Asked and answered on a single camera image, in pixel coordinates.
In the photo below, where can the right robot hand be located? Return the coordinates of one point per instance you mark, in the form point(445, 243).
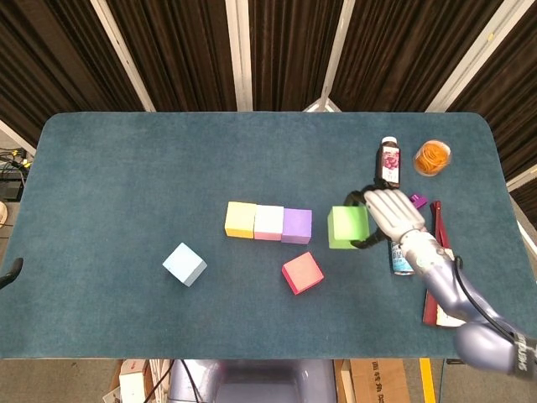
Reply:
point(394, 214)

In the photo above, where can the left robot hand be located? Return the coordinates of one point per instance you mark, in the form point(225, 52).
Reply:
point(12, 273)

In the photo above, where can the green foam cube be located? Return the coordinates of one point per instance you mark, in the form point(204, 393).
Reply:
point(346, 226)

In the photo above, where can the purple foam cube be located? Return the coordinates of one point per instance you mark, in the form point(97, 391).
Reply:
point(296, 224)

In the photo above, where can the yellow foam cube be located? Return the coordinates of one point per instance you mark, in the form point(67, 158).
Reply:
point(240, 220)

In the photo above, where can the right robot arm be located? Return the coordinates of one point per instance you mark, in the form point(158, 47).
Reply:
point(444, 285)

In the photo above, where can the small purple plastic block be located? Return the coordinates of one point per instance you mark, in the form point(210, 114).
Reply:
point(419, 201)

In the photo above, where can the red folding paper fan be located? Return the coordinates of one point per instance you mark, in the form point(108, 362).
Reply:
point(438, 226)

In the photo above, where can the blue drink can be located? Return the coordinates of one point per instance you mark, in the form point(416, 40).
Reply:
point(400, 262)

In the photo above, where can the dark juice bottle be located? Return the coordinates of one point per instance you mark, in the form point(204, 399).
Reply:
point(389, 161)

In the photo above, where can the orange snack cup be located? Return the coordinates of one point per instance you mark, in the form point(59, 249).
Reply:
point(433, 158)

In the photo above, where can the red foam cube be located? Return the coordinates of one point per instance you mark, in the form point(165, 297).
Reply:
point(303, 273)

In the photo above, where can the pale pink foam cube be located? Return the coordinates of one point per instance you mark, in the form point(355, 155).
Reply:
point(268, 222)

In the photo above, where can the white cardboard box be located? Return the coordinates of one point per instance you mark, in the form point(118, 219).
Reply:
point(132, 382)

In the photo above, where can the brown cardboard box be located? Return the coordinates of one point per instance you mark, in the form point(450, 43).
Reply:
point(377, 382)

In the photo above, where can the teal table mat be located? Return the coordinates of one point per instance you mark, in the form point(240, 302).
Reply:
point(126, 147)

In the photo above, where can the light blue foam cube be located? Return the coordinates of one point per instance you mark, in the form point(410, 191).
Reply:
point(184, 263)

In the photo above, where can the grey-purple robot torso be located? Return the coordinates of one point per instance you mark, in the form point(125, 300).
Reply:
point(260, 386)

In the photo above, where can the dark brown curtain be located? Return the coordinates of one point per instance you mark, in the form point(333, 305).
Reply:
point(189, 50)

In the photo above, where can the white frame post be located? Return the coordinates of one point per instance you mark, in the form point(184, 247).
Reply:
point(524, 178)
point(12, 136)
point(473, 54)
point(121, 54)
point(239, 54)
point(335, 54)

